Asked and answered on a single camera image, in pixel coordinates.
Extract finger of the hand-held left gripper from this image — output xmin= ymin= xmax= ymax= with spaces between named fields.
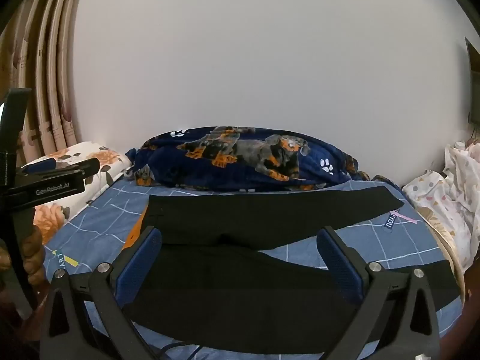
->
xmin=22 ymin=157 xmax=101 ymax=180

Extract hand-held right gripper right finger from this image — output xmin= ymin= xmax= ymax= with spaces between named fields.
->
xmin=317 ymin=226 xmax=440 ymax=360

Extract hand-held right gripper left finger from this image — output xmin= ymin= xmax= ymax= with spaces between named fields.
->
xmin=39 ymin=226 xmax=163 ymax=360

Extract black pants with orange lining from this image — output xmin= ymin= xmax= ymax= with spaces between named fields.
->
xmin=123 ymin=185 xmax=451 ymax=346

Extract person's left hand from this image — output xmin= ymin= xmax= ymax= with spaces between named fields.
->
xmin=20 ymin=227 xmax=46 ymax=288

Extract white floral pillow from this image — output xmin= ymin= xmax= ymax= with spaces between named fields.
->
xmin=20 ymin=141 xmax=133 ymax=246

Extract blue checked bedsheet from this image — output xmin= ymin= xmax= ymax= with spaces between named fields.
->
xmin=41 ymin=174 xmax=466 ymax=360

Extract beige patterned curtain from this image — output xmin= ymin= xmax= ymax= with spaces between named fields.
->
xmin=0 ymin=0 xmax=91 ymax=166

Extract white dotted cloth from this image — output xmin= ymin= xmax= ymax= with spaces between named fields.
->
xmin=402 ymin=140 xmax=480 ymax=272

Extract navy dog print blanket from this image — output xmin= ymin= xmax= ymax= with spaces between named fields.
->
xmin=125 ymin=125 xmax=372 ymax=192

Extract black cable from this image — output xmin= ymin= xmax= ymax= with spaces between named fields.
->
xmin=155 ymin=339 xmax=205 ymax=360

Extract dark wall screen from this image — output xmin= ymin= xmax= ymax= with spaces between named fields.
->
xmin=464 ymin=37 xmax=480 ymax=126

